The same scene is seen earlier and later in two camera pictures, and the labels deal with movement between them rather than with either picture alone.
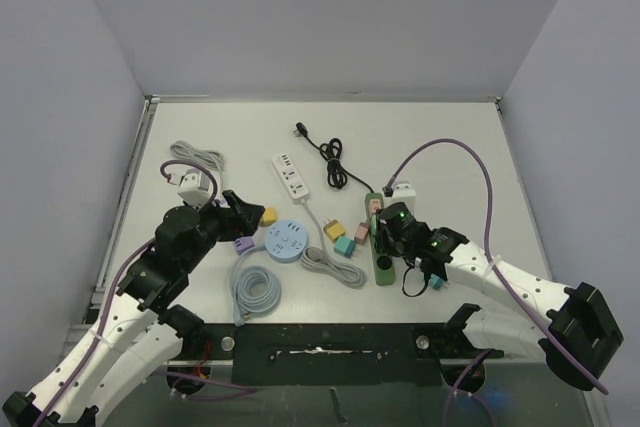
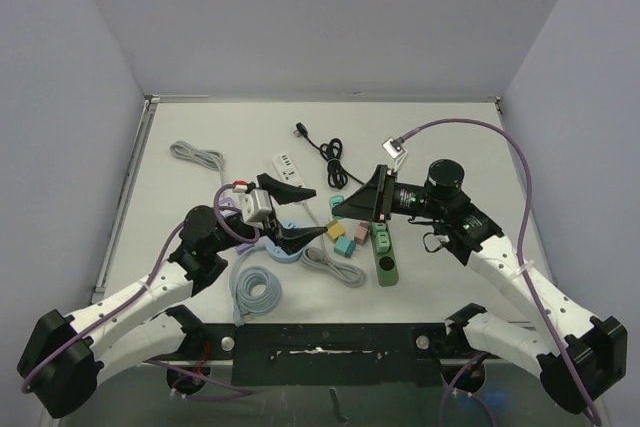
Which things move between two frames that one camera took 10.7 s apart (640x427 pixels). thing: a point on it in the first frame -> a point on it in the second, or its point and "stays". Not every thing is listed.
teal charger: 345,246 stays
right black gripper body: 382,235 -> 385,197
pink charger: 361,233 stays
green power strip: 384,265 stays
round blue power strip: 286,240 stays
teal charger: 436,282 -> 335,200
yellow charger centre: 334,229 stays
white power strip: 291,180 stays
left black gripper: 234,228 -> 288,238
